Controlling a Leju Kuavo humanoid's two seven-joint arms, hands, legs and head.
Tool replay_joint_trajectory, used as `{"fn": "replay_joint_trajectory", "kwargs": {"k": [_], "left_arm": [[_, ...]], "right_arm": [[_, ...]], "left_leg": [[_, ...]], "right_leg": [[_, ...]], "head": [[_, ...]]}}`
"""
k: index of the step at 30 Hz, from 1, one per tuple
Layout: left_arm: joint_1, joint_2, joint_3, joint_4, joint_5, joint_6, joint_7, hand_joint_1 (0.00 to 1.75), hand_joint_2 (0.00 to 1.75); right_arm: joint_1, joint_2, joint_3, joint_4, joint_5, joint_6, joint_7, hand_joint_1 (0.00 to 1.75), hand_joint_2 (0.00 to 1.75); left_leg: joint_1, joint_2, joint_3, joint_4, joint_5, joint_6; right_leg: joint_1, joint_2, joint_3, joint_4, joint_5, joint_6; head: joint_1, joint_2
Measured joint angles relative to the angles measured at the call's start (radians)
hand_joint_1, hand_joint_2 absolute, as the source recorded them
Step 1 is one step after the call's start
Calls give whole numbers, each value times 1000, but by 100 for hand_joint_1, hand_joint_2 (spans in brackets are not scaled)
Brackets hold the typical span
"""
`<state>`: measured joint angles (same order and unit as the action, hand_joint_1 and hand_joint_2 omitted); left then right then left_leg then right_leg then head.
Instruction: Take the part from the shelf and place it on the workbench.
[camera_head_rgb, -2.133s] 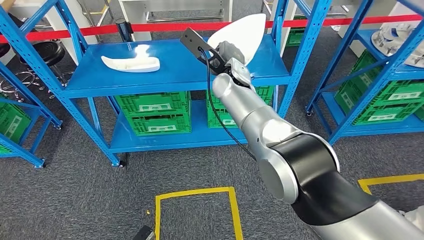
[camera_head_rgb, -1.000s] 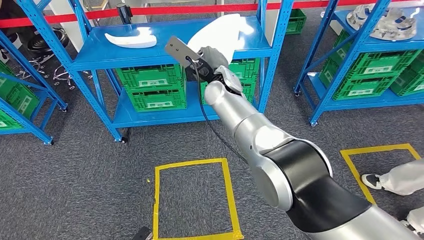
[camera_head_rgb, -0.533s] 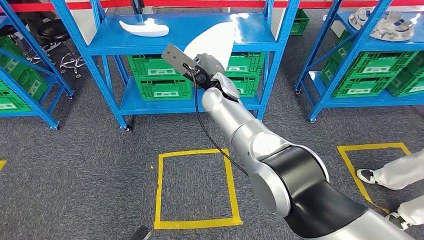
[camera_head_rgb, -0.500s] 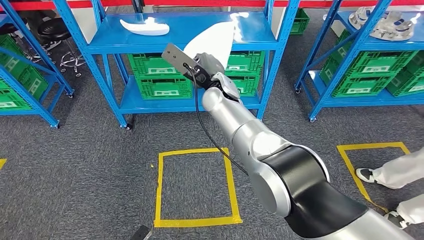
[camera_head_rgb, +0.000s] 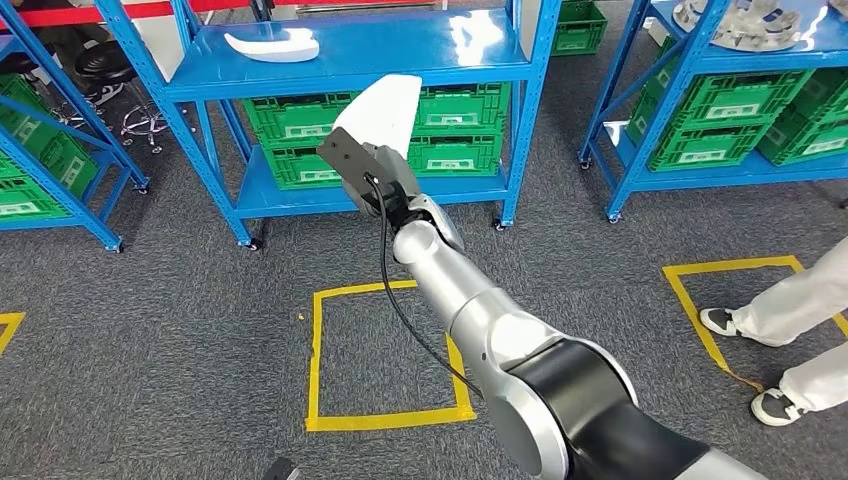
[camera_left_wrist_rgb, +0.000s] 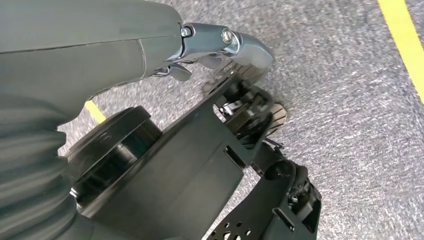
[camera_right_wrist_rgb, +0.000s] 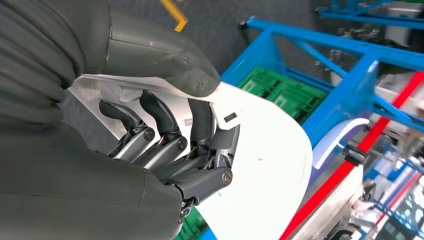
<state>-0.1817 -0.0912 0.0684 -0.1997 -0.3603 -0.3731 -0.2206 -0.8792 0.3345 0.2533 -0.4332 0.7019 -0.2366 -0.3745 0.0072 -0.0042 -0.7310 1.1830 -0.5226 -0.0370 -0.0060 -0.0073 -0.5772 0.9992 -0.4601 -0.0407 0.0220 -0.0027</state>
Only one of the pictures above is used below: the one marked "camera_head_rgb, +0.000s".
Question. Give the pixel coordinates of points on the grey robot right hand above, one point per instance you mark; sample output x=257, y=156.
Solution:
x=397, y=172

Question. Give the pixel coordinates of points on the white curved plastic part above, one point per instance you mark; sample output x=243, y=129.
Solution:
x=381, y=112
x=272, y=50

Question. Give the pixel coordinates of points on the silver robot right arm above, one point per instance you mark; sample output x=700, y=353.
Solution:
x=477, y=311

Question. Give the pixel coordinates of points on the blue metal shelf rack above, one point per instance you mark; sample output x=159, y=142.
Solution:
x=371, y=50
x=40, y=223
x=729, y=180

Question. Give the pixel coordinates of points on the yellow floor tape square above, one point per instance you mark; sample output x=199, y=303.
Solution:
x=384, y=421

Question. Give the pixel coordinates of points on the white partition panel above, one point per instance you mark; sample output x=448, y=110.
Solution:
x=156, y=46

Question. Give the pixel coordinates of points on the black stool chrome base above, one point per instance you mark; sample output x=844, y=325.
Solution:
x=106, y=61

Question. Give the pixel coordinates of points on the red barrier tape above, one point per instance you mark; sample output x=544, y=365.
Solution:
x=79, y=14

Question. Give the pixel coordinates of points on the round silver metal casting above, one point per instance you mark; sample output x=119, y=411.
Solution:
x=742, y=26

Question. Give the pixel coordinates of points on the person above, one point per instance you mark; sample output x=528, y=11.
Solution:
x=795, y=301

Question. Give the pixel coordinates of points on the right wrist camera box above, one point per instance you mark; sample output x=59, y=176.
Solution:
x=348, y=156

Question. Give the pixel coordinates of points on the black barrier post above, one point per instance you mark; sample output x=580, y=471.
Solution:
x=263, y=8

